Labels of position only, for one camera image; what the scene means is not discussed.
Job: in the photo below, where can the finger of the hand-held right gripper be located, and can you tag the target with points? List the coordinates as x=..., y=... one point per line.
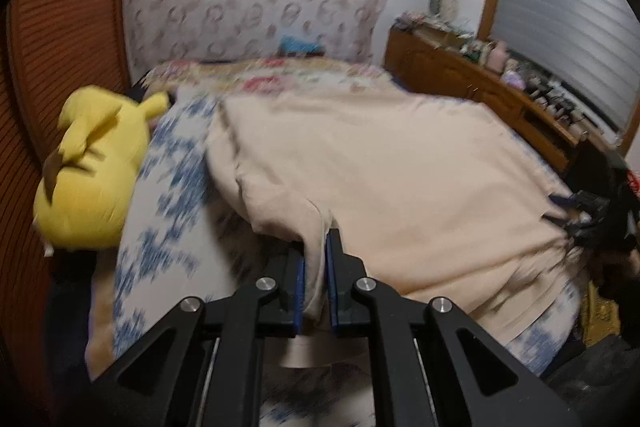
x=562, y=224
x=567, y=202

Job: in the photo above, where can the teal item on box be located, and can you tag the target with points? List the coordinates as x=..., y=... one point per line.
x=300, y=46

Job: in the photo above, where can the peach t-shirt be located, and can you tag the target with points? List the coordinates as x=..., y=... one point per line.
x=375, y=167

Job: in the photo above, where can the lavender small container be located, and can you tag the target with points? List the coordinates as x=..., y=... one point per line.
x=512, y=80

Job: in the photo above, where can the wooden cabinet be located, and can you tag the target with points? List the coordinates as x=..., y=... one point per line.
x=440, y=67

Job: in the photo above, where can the striped round jar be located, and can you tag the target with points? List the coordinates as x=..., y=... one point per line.
x=436, y=4

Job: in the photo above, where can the floral bed sheet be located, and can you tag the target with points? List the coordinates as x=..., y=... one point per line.
x=260, y=79

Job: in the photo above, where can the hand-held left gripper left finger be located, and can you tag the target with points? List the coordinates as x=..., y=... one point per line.
x=299, y=287

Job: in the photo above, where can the orange ribbed wardrobe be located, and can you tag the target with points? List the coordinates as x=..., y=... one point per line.
x=60, y=32

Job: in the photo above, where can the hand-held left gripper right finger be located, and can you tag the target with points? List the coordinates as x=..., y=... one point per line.
x=332, y=287

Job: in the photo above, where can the blue floral white quilt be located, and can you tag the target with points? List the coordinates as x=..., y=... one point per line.
x=165, y=217

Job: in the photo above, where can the pink cup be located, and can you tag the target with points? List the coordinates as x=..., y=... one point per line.
x=497, y=55

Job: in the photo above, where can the yellow plush toy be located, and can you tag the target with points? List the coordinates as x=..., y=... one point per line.
x=90, y=187

